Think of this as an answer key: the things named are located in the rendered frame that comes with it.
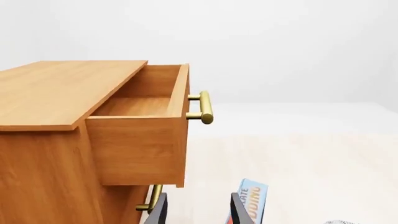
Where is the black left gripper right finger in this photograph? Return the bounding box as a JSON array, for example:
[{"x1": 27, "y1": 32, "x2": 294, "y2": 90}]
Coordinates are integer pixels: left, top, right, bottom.
[{"x1": 230, "y1": 192, "x2": 263, "y2": 224}]

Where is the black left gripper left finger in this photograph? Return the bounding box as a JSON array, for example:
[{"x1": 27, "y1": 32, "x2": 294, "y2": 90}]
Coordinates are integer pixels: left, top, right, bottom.
[{"x1": 142, "y1": 192, "x2": 169, "y2": 224}]

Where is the open wooden drawer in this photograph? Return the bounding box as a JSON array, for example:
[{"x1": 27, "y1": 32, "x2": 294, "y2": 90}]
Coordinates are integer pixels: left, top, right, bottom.
[{"x1": 85, "y1": 62, "x2": 190, "y2": 189}]

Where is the wooden cabinet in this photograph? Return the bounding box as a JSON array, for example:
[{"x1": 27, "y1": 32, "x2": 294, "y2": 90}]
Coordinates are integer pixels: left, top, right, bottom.
[{"x1": 0, "y1": 60, "x2": 149, "y2": 224}]

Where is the blue printed pudding box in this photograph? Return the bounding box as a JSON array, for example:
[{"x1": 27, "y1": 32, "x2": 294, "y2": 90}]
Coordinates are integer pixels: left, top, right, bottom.
[{"x1": 223, "y1": 178, "x2": 269, "y2": 224}]

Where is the brass drawer handle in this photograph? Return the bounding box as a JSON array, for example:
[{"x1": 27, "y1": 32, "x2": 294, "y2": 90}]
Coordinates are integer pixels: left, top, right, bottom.
[
  {"x1": 135, "y1": 184, "x2": 164, "y2": 215},
  {"x1": 185, "y1": 90, "x2": 215, "y2": 125}
]

